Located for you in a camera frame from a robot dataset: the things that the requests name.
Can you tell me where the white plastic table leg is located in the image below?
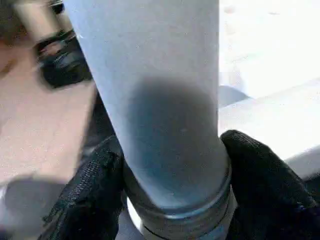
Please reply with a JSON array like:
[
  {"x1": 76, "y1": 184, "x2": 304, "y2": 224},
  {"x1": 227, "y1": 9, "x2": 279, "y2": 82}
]
[{"x1": 62, "y1": 0, "x2": 236, "y2": 236}]

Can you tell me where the white plastic table top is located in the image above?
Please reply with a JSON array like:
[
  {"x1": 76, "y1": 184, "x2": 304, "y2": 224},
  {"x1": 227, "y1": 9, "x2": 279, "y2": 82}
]
[{"x1": 117, "y1": 0, "x2": 320, "y2": 240}]

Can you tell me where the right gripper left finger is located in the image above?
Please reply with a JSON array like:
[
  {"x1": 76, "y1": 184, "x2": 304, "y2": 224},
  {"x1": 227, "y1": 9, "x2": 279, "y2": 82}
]
[{"x1": 42, "y1": 136, "x2": 125, "y2": 240}]

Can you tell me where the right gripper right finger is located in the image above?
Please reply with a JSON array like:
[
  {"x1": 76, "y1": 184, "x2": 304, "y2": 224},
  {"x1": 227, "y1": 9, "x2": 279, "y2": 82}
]
[{"x1": 221, "y1": 129, "x2": 320, "y2": 240}]

